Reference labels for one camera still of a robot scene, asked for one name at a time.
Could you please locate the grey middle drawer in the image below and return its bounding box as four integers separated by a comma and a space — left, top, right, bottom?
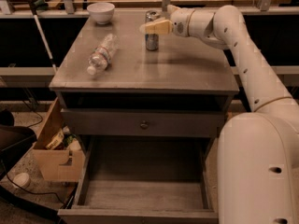
61, 109, 225, 138

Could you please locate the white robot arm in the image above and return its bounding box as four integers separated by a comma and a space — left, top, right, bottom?
140, 6, 299, 224

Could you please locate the silver redbull can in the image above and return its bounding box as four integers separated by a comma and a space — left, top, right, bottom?
145, 10, 160, 51

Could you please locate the round metal drawer knob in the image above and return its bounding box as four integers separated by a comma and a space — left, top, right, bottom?
140, 120, 149, 130

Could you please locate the black floor cable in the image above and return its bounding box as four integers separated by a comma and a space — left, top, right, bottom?
0, 159, 68, 207

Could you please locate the white stick with black handle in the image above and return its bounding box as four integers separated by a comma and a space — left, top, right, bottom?
26, 0, 57, 74

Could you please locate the white round lid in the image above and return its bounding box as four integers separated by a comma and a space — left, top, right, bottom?
13, 173, 31, 189

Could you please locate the black chair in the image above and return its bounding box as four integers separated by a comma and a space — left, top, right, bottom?
0, 109, 36, 179

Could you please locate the cardboard box with items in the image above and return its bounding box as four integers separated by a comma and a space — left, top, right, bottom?
33, 99, 85, 182

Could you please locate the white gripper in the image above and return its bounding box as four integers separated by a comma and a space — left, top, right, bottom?
139, 5, 194, 37

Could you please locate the clear plastic water bottle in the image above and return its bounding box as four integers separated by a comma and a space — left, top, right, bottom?
87, 34, 119, 76

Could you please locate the white ceramic bowl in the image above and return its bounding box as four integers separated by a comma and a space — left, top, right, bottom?
87, 2, 115, 24

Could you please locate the grey open bottom drawer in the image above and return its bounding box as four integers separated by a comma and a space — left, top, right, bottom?
59, 137, 219, 224

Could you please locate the grey wooden drawer cabinet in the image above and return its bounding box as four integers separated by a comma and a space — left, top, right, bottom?
50, 10, 238, 153

